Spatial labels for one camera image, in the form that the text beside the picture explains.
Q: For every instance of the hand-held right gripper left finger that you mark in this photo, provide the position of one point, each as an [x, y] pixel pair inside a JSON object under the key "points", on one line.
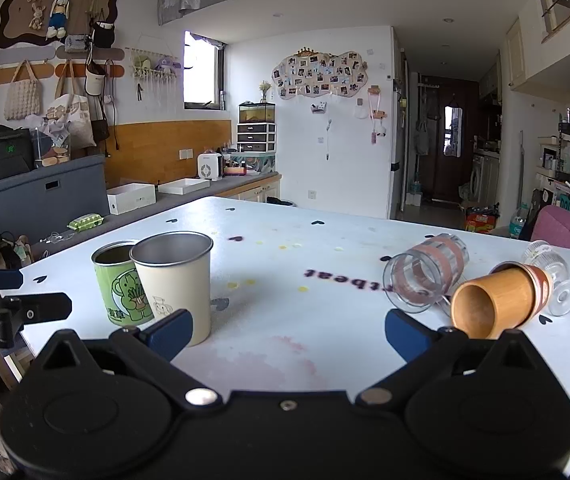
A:
{"points": [[170, 334]]}

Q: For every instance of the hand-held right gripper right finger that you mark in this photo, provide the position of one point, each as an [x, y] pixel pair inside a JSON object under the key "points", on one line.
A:
{"points": [[405, 335]]}

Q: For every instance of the cream metal cup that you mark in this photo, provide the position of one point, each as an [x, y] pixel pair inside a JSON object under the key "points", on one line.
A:
{"points": [[185, 280]]}

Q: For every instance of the green printed tin cup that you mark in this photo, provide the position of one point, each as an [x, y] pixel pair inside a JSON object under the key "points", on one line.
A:
{"points": [[115, 287]]}

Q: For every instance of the pink-banded glass cup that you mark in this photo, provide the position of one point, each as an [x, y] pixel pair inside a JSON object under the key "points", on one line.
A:
{"points": [[440, 262]]}

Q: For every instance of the bamboo cup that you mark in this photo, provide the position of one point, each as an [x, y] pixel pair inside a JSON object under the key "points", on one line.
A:
{"points": [[507, 290]]}

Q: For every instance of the small clear glass cup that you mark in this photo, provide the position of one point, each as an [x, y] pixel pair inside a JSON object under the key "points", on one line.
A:
{"points": [[555, 266]]}

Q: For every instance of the grey storage box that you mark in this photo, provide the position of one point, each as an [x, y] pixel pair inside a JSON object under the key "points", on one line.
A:
{"points": [[45, 197]]}

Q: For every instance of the green egg carton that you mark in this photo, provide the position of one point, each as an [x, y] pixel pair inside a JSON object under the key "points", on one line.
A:
{"points": [[85, 221]]}

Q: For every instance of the grey counter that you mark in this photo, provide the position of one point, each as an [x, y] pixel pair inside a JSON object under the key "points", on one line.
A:
{"points": [[175, 201]]}

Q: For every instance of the red snack bag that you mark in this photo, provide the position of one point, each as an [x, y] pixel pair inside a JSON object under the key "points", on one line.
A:
{"points": [[480, 221]]}

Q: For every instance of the white cardboard box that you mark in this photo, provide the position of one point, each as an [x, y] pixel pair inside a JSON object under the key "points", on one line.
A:
{"points": [[131, 198]]}

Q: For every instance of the clear plastic container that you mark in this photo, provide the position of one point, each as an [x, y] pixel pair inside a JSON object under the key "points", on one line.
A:
{"points": [[52, 147]]}

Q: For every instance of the white flat tray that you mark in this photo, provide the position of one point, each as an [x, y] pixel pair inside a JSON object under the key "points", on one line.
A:
{"points": [[184, 186]]}

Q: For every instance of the white heart-print tablecloth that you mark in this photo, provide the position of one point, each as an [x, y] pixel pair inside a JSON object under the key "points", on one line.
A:
{"points": [[290, 240]]}

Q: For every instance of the clear water bottle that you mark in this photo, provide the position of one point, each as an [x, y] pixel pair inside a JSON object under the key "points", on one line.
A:
{"points": [[517, 221]]}

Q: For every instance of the white small appliance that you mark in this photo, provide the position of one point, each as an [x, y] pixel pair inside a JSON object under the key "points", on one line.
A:
{"points": [[210, 166]]}

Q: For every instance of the washing machine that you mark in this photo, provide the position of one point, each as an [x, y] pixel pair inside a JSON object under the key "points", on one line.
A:
{"points": [[480, 177]]}

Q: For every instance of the printed canvas tote bag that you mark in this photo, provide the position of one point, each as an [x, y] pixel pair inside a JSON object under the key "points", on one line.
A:
{"points": [[71, 117]]}

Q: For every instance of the cream knitted tote bag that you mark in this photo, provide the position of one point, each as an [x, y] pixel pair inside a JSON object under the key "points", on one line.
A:
{"points": [[22, 95]]}

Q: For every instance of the dark wooden door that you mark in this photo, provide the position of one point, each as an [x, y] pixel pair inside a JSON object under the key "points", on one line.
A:
{"points": [[447, 142]]}

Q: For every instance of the grey drawer unit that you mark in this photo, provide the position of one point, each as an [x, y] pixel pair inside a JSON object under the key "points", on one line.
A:
{"points": [[256, 137]]}

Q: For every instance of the white refrigerator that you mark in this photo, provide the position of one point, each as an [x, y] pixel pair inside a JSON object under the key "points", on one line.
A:
{"points": [[398, 120]]}

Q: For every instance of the glass fish tank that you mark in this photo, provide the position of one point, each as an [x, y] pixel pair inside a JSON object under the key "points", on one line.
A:
{"points": [[257, 112]]}

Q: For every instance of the window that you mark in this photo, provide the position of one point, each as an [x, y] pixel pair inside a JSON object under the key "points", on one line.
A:
{"points": [[202, 71]]}

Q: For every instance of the beige bunny plush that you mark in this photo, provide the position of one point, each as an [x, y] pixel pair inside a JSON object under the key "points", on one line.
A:
{"points": [[37, 16]]}

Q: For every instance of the black hanging bag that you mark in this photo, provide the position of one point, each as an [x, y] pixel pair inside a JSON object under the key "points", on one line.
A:
{"points": [[103, 35]]}

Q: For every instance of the blue rabbit plush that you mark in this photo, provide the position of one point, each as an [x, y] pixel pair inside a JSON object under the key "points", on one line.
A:
{"points": [[58, 15]]}

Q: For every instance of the cloud-shaped photo board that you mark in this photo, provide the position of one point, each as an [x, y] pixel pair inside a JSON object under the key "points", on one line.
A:
{"points": [[320, 75]]}

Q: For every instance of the macrame wall hanger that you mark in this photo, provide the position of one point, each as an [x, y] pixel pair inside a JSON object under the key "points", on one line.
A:
{"points": [[155, 72]]}

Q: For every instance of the brown wavy wall board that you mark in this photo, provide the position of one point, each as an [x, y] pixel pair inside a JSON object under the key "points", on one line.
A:
{"points": [[15, 15]]}

